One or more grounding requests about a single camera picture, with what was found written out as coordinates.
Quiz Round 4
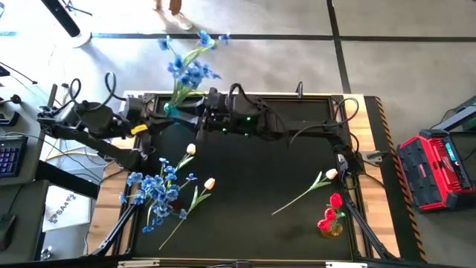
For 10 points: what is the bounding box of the black ramp with hazard stripe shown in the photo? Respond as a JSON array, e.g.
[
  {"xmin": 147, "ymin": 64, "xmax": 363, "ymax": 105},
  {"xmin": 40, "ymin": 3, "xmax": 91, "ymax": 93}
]
[{"xmin": 364, "ymin": 95, "xmax": 428, "ymax": 264}]

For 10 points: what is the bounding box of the white and black floor stand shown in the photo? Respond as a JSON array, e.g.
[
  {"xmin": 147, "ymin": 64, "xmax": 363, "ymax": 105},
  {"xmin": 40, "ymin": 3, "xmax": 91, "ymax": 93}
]
[{"xmin": 36, "ymin": 0, "xmax": 92, "ymax": 49}]

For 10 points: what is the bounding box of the red and black toolbox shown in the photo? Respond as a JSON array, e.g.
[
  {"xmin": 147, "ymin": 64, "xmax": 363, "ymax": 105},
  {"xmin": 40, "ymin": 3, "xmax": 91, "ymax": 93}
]
[{"xmin": 396, "ymin": 128, "xmax": 475, "ymax": 214}]

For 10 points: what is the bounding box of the teal lattice vase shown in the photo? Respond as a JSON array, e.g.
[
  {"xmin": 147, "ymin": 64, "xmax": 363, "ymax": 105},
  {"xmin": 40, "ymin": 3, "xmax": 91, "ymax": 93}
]
[{"xmin": 162, "ymin": 102, "xmax": 181, "ymax": 118}]

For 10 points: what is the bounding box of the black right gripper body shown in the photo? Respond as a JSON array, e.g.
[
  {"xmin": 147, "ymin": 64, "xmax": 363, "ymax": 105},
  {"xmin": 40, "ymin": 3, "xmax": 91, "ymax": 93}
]
[{"xmin": 203, "ymin": 87, "xmax": 239, "ymax": 135}]

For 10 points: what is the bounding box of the pale peach artificial tulip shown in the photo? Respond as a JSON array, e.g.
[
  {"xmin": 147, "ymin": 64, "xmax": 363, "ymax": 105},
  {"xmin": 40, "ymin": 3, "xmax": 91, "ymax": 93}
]
[
  {"xmin": 271, "ymin": 167, "xmax": 338, "ymax": 217},
  {"xmin": 163, "ymin": 143, "xmax": 197, "ymax": 187},
  {"xmin": 158, "ymin": 177, "xmax": 216, "ymax": 251}
]

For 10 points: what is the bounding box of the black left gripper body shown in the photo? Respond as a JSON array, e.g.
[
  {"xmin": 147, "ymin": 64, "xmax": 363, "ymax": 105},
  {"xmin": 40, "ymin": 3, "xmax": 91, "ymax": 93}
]
[{"xmin": 122, "ymin": 95, "xmax": 164, "ymax": 130}]

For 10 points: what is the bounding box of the black desk support bar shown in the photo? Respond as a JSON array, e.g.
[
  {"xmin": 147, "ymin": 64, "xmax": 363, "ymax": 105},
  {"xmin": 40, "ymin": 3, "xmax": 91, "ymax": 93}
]
[{"xmin": 35, "ymin": 159, "xmax": 100, "ymax": 200}]

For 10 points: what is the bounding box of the silver metal bracket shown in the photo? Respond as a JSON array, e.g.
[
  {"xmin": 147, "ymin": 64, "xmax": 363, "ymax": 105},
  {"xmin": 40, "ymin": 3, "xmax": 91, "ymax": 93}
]
[{"xmin": 118, "ymin": 260, "xmax": 161, "ymax": 268}]

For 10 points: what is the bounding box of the yellow glass vase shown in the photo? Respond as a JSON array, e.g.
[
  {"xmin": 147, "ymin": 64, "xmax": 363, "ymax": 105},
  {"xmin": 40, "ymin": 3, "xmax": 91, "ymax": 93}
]
[{"xmin": 320, "ymin": 221, "xmax": 345, "ymax": 239}]

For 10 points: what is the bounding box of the dark metal cart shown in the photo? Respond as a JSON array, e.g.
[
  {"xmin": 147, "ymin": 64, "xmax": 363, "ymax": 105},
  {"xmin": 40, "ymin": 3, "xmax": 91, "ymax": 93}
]
[{"xmin": 432, "ymin": 95, "xmax": 476, "ymax": 165}]

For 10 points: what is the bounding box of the dark grey desk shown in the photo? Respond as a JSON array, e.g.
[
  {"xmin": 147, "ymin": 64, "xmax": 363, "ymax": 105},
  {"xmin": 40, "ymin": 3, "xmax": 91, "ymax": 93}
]
[{"xmin": 0, "ymin": 180, "xmax": 51, "ymax": 264}]

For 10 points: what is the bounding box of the black computer mouse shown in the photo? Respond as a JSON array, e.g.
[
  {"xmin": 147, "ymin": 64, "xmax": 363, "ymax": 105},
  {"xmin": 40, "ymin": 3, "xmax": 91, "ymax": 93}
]
[{"xmin": 0, "ymin": 214, "xmax": 18, "ymax": 252}]

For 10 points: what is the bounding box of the black computer keyboard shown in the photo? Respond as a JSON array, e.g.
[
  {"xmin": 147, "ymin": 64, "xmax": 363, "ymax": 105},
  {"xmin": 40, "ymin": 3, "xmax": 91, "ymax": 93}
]
[{"xmin": 0, "ymin": 135, "xmax": 29, "ymax": 178}]

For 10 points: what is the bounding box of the black diagonal frame strut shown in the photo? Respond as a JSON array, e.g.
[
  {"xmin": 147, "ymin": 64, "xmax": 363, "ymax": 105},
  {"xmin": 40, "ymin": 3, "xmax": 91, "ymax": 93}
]
[
  {"xmin": 344, "ymin": 185, "xmax": 397, "ymax": 261},
  {"xmin": 91, "ymin": 203, "xmax": 138, "ymax": 258}
]

